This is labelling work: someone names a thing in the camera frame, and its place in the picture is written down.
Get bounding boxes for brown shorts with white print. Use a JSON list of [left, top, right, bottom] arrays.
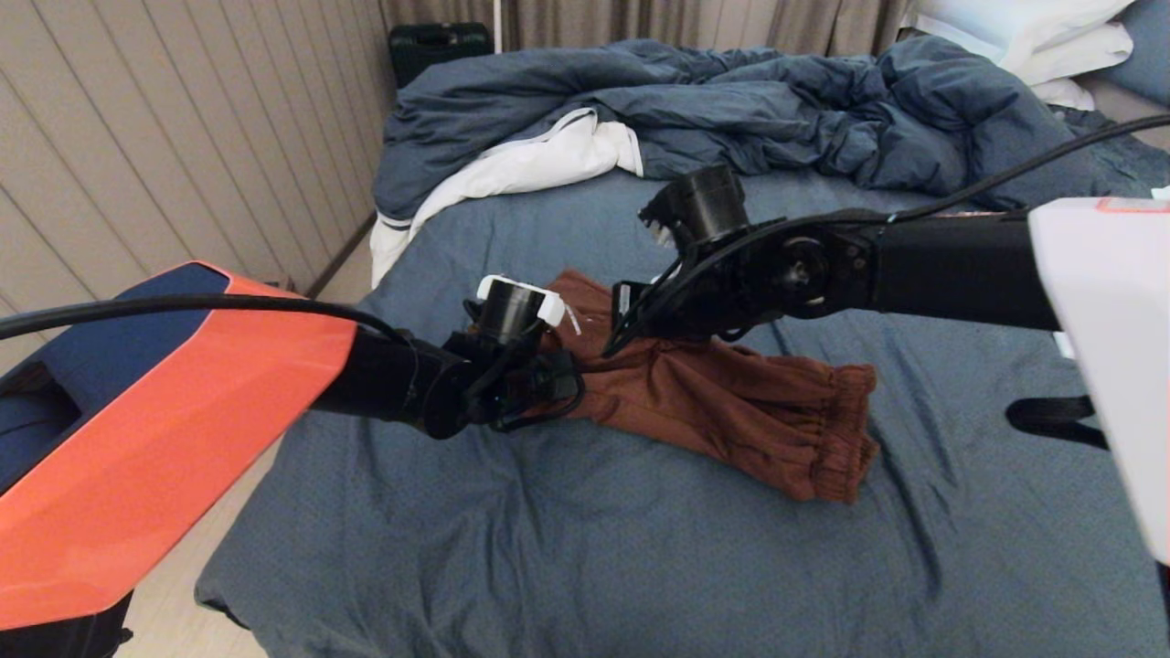
[[466, 268, 880, 505]]

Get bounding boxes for blue bed sheet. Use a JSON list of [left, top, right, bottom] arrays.
[[195, 110, 1170, 658]]

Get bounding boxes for crumpled dark blue duvet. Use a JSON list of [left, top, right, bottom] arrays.
[[373, 35, 1170, 225]]

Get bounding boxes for beige curtain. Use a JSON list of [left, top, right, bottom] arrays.
[[379, 0, 915, 58]]

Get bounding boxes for dark green suitcase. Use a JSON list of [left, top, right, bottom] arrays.
[[388, 23, 495, 90]]

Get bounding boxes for large white pillow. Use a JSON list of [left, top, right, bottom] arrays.
[[914, 0, 1139, 69]]

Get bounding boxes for small white pillow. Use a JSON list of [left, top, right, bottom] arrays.
[[1028, 78, 1096, 111]]

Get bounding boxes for flat white pillow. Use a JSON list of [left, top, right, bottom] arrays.
[[1001, 20, 1134, 88]]

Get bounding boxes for beige mattress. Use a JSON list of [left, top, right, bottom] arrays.
[[1074, 78, 1170, 152]]

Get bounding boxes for blue pillow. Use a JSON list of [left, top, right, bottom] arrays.
[[1097, 0, 1170, 106]]

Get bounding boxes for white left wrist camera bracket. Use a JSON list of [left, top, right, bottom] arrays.
[[475, 274, 582, 335]]

